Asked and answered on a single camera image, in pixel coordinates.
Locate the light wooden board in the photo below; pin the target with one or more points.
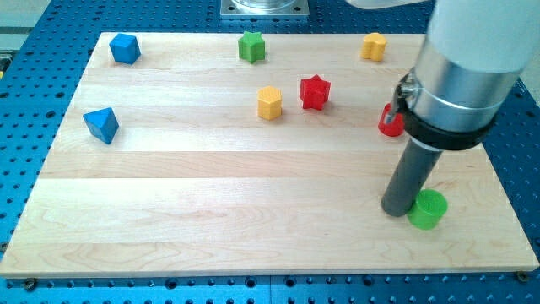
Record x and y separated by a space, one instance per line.
196 183

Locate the green cylinder block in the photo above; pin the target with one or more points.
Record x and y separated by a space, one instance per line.
429 207

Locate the green star block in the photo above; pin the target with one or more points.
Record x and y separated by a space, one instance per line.
252 47

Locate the yellow heart block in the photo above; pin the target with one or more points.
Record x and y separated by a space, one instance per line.
373 47

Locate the yellow hexagon block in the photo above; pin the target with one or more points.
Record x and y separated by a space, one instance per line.
269 103

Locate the blue triangular prism block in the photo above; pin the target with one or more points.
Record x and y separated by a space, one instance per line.
102 124

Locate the red cylinder block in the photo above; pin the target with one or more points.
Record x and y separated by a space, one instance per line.
391 126

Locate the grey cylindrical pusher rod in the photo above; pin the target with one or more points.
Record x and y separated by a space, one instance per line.
413 169

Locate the red star block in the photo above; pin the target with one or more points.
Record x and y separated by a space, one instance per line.
314 92

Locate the blue perforated metal plate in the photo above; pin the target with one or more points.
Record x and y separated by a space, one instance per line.
44 74

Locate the blue cube block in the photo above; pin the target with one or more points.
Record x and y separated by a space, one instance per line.
125 48

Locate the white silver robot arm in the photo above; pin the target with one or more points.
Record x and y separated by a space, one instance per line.
473 53

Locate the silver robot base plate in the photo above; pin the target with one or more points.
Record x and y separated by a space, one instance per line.
263 8

